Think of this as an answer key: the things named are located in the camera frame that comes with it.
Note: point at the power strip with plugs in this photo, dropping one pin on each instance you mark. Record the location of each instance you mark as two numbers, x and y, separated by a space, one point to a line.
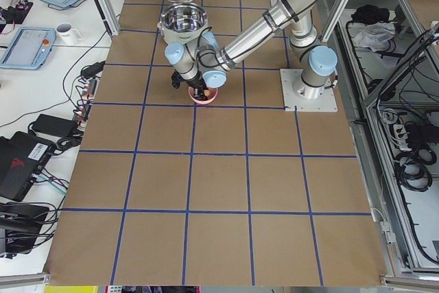
86 90

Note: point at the pale green steel pot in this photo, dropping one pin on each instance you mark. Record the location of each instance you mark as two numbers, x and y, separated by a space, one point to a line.
182 22

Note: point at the white mug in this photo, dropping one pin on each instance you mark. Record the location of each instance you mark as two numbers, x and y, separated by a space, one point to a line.
70 35

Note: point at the crumpled white cloth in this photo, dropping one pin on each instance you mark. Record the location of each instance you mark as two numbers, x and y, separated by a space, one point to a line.
376 37

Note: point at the pink bowl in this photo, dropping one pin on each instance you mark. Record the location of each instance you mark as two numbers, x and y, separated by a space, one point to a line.
203 101

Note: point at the blue teach pendant near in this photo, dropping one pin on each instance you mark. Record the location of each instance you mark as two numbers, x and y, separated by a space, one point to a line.
29 48

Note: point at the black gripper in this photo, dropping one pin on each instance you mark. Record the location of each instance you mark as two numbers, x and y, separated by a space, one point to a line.
196 84

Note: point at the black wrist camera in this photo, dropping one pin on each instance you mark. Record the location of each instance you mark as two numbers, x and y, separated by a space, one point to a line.
176 80

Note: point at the black power adapter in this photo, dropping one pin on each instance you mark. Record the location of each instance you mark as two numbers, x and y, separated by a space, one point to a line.
54 126

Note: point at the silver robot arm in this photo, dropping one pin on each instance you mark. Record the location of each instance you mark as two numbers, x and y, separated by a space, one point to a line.
202 64

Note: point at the black computer box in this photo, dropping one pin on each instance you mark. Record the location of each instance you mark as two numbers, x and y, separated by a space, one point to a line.
22 156

